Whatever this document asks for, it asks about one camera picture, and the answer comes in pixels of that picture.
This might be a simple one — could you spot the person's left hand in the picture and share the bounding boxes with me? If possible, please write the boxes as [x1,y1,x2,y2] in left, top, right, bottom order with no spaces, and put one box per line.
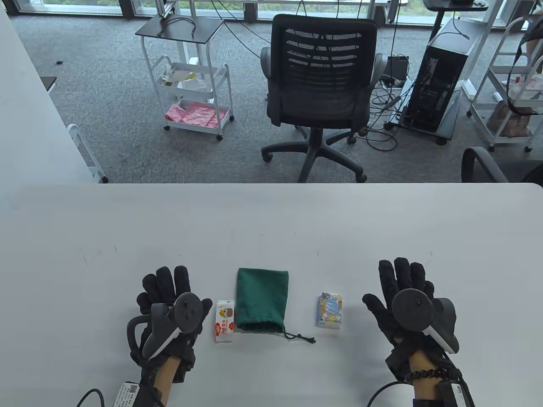
[137,266,213,384]

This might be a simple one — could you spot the person's right hand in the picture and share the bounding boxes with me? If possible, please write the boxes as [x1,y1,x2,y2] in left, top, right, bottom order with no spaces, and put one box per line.
[362,257,461,382]

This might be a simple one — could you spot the red white snack packet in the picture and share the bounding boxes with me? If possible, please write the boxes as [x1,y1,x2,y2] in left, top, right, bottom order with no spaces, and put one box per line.
[215,299,236,343]

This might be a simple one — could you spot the colourful blue snack packet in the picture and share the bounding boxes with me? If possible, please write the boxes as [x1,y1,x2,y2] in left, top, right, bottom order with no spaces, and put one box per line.
[316,292,344,329]

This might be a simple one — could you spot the green fabric drawstring bag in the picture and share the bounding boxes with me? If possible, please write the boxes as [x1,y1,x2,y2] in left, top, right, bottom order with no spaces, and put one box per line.
[236,268,290,334]

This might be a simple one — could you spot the dark green drawstring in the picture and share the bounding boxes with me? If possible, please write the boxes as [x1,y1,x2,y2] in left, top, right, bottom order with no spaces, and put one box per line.
[282,326,316,344]

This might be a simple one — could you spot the person's right forearm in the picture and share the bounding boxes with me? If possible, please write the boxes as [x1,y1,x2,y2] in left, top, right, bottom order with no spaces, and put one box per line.
[409,352,442,407]

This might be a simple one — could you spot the person's left forearm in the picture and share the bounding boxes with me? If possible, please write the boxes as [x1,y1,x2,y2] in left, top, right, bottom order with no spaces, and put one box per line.
[152,355,182,407]

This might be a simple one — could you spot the beige pink bag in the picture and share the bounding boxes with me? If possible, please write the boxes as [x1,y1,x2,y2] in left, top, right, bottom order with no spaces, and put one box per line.
[488,102,533,137]

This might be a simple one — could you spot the white plastic bag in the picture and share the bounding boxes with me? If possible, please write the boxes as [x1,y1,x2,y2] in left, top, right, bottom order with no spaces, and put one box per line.
[507,76,543,100]

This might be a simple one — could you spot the black white right controller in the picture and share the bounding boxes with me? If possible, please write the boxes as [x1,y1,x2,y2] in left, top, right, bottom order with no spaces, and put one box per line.
[390,288,460,355]

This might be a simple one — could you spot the black white controller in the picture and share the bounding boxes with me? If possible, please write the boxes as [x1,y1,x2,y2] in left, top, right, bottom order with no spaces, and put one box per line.
[390,288,460,355]
[126,293,202,366]

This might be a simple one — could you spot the black white left controller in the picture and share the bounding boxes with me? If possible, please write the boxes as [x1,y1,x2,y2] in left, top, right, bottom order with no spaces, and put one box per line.
[126,293,202,366]

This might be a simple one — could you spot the labelled left wrist sensor box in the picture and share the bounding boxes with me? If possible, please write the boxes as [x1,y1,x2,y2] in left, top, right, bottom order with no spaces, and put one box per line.
[114,382,143,407]

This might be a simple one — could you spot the labelled wrist sensor box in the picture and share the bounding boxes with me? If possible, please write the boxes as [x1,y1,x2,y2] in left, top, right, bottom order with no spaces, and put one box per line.
[114,382,143,407]
[439,379,476,407]

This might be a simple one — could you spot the grey chair armrest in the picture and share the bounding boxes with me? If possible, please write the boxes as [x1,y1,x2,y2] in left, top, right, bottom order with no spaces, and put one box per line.
[462,146,543,184]

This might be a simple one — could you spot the labelled right wrist sensor box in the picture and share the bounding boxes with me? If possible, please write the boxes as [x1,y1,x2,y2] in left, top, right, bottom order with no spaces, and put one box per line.
[439,379,476,407]

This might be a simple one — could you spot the grey computer trolley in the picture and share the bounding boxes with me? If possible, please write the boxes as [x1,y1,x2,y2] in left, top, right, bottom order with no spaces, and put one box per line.
[384,78,463,145]

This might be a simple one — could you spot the white metal rack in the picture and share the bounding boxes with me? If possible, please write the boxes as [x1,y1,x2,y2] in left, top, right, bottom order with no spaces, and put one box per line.
[67,124,109,184]

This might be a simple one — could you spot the pink plastic bags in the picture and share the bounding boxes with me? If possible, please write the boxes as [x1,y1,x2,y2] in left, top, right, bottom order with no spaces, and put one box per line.
[165,103,219,128]

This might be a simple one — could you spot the black computer tower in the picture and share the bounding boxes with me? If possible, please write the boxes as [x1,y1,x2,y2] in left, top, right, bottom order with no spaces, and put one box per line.
[409,17,486,133]

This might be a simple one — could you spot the black mesh office chair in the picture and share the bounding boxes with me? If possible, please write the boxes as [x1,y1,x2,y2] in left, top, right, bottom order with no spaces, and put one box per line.
[260,14,389,184]

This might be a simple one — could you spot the white yellow plastic bags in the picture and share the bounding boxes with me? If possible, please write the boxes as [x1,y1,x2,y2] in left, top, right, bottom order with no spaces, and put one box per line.
[160,64,213,90]

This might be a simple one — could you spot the black box on floor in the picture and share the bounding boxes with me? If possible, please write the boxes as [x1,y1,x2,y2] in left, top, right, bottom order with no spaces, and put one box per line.
[388,55,410,83]

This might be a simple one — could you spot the white standing desk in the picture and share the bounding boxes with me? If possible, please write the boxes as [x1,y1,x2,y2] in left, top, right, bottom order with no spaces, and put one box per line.
[460,0,505,101]

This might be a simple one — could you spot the white cart with black top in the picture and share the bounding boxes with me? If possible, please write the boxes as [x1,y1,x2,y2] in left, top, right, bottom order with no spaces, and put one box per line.
[135,14,235,141]

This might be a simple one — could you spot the black standing desk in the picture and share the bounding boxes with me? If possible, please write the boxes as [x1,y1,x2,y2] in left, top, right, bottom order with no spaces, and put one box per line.
[423,0,489,41]

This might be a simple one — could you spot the black bead bracelet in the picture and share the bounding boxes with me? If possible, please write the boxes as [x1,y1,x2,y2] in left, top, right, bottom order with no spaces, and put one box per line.
[401,369,448,385]

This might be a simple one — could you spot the black right glove cable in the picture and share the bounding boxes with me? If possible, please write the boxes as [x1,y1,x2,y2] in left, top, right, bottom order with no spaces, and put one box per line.
[366,381,414,407]

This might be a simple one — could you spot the black glove cable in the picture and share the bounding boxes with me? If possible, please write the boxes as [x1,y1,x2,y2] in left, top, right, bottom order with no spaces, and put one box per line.
[366,381,414,407]
[76,388,106,407]

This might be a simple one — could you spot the black floor cables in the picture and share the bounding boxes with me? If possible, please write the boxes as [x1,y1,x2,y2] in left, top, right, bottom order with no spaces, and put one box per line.
[361,76,414,151]

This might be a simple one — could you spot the black left glove cable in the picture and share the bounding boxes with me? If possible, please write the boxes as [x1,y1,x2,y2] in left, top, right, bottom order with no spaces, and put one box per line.
[76,388,106,407]

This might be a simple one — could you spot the white wire cart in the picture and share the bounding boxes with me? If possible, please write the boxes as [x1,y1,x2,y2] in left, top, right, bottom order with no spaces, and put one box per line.
[467,15,543,152]

